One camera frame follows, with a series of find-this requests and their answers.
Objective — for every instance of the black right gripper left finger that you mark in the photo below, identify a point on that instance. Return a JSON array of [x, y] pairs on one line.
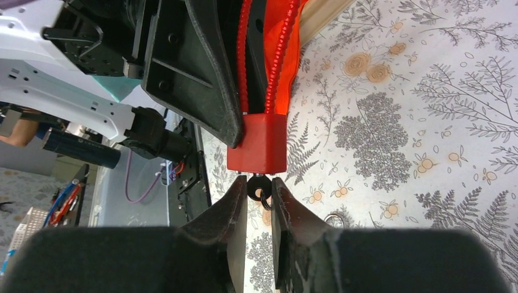
[[205, 255]]

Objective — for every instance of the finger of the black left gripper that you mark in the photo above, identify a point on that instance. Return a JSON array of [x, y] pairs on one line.
[[257, 81]]

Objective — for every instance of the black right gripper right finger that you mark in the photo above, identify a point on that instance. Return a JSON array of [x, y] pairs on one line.
[[312, 256]]

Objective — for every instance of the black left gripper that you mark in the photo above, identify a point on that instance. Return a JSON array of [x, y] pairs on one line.
[[185, 69]]

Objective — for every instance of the short shackle brass padlock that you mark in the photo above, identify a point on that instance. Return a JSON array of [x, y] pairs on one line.
[[335, 220]]

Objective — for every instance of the black head cable lock key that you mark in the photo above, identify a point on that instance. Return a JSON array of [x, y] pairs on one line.
[[259, 188]]

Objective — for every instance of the red cable lock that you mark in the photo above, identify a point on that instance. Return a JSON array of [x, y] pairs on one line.
[[262, 149]]

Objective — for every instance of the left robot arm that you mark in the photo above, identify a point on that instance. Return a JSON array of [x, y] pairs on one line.
[[39, 83]]

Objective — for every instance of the orange cloth bag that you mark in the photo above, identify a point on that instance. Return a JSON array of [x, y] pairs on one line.
[[281, 20]]

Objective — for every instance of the wooden tray base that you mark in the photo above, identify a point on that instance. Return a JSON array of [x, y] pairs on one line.
[[317, 14]]

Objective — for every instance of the teal cloth bag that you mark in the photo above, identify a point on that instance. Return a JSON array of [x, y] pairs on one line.
[[118, 87]]

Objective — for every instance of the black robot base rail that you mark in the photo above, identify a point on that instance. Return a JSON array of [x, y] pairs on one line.
[[188, 191]]

